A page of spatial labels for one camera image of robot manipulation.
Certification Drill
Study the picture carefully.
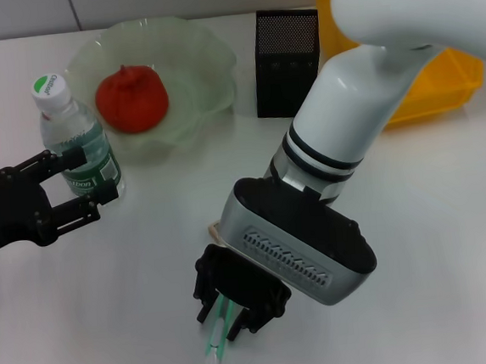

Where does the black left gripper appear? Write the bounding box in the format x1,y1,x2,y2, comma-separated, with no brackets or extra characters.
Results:
0,143,125,264

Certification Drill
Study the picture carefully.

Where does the green glass fruit plate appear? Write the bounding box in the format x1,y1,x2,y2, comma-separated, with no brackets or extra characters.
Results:
61,11,246,169

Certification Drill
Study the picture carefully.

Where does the black mesh pen holder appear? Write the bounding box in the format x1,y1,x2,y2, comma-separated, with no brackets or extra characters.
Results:
248,5,327,121

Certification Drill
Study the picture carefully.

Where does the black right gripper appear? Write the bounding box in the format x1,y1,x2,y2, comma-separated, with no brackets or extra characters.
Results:
188,237,296,345

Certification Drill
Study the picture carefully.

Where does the clear bottle with green label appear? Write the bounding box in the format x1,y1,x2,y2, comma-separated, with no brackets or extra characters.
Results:
29,67,127,205

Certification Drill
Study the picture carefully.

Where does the beige eraser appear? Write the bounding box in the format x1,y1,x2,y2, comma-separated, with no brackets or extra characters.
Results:
207,221,225,248

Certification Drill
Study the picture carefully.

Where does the yellow plastic bin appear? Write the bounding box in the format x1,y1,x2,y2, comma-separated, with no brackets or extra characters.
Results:
315,0,486,137

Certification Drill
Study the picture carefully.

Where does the green utility knife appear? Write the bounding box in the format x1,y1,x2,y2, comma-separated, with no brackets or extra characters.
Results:
196,293,239,364

